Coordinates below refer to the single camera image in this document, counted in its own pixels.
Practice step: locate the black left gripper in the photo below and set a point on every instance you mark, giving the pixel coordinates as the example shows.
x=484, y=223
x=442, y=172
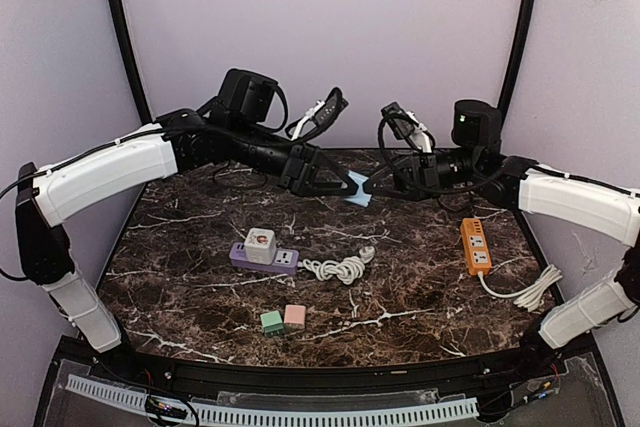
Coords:
x=292, y=179

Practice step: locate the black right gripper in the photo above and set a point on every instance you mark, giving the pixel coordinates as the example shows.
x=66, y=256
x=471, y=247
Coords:
x=413, y=173

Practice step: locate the light blue charger plug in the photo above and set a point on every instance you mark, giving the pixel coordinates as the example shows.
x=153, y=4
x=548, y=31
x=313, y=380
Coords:
x=360, y=198

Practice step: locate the purple power strip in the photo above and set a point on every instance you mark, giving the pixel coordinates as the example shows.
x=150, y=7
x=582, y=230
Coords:
x=285, y=261

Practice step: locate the white cube power socket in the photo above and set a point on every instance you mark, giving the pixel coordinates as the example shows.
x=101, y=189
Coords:
x=260, y=246

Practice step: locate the orange power strip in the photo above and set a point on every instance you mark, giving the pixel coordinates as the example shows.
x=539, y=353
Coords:
x=475, y=247

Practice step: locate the green charger plug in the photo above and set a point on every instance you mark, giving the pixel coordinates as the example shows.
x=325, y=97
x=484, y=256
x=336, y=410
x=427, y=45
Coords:
x=272, y=324

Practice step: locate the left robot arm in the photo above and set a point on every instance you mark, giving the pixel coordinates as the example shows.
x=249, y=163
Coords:
x=48, y=198

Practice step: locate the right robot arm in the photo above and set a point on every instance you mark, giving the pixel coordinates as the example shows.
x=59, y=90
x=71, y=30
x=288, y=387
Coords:
x=604, y=220

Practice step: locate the pink charger plug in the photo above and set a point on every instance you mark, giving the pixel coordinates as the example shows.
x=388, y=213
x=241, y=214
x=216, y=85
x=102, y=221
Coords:
x=295, y=317

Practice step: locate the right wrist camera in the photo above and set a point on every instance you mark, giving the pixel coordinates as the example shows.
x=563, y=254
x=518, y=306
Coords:
x=476, y=123

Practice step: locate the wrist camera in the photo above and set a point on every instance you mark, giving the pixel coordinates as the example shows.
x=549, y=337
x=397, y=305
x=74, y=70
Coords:
x=476, y=123
x=247, y=95

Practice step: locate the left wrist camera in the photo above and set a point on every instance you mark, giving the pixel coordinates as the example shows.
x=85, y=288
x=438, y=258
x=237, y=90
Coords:
x=247, y=95

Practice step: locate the white slotted cable duct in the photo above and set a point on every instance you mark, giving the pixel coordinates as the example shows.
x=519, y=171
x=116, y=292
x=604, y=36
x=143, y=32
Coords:
x=235, y=409

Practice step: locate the black frame post left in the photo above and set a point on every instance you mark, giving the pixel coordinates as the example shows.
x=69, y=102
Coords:
x=128, y=58

